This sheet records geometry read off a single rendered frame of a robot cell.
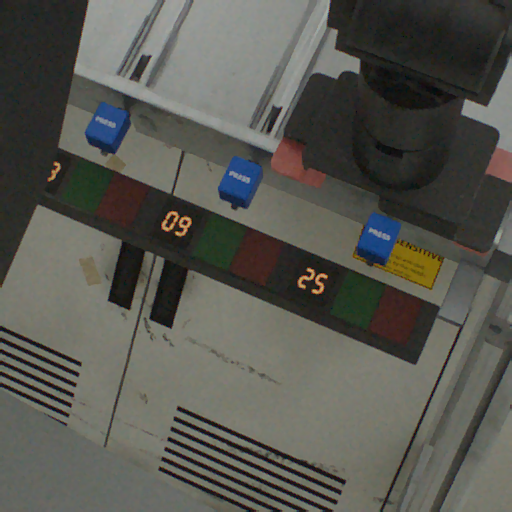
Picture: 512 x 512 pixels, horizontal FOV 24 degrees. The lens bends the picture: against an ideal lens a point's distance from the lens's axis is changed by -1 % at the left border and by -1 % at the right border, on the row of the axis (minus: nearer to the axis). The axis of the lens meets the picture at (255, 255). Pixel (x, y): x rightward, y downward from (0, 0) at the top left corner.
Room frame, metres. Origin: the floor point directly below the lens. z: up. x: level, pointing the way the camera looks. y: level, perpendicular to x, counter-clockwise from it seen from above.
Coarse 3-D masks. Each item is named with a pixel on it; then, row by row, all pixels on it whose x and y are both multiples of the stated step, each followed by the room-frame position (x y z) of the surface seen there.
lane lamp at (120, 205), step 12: (120, 180) 0.80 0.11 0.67; (132, 180) 0.80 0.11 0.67; (108, 192) 0.79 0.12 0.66; (120, 192) 0.80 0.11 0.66; (132, 192) 0.80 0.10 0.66; (144, 192) 0.80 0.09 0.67; (108, 204) 0.79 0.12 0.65; (120, 204) 0.79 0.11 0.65; (132, 204) 0.79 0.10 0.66; (108, 216) 0.78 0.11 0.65; (120, 216) 0.78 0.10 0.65; (132, 216) 0.78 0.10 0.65
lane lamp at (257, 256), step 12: (252, 240) 0.78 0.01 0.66; (264, 240) 0.78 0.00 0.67; (276, 240) 0.78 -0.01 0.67; (240, 252) 0.77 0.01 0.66; (252, 252) 0.77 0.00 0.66; (264, 252) 0.77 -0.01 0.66; (276, 252) 0.78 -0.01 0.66; (240, 264) 0.77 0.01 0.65; (252, 264) 0.77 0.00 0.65; (264, 264) 0.77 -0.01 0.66; (252, 276) 0.76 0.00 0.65; (264, 276) 0.76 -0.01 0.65
